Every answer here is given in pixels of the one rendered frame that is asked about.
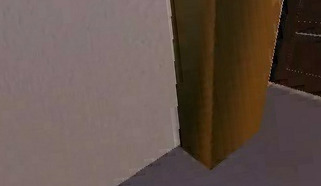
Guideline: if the orange-brown wooden door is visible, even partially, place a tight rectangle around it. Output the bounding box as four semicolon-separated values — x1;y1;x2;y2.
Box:
163;0;313;174

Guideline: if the dark brown wooden cabinet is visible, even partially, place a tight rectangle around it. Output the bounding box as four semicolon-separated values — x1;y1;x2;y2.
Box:
260;0;321;116

